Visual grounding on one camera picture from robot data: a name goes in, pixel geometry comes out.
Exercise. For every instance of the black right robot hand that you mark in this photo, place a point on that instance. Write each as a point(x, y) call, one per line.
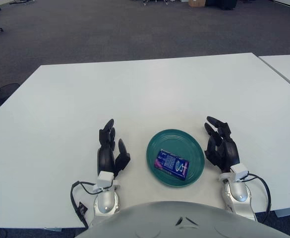
point(230, 153)

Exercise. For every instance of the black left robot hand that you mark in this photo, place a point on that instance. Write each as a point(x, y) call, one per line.
point(105, 158)

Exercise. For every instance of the blue purple gum pack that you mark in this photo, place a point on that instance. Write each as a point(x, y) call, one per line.
point(172, 164)

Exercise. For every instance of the teal green round plate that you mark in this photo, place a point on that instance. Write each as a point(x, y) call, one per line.
point(194, 148)

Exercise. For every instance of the white table foot beam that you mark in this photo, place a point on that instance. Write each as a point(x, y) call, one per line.
point(288, 213)

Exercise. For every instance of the grey robot torso shell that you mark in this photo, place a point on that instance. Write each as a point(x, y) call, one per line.
point(159, 223)

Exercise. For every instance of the black mesh chair seat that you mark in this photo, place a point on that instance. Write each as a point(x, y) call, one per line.
point(7, 90)

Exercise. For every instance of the black cabinet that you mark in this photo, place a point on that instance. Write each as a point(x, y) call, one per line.
point(221, 4)

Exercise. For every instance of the brown cardboard box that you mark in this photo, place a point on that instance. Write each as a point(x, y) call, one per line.
point(196, 3)

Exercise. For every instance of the black chair wheel base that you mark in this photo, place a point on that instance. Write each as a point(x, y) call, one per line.
point(154, 2)
point(20, 2)

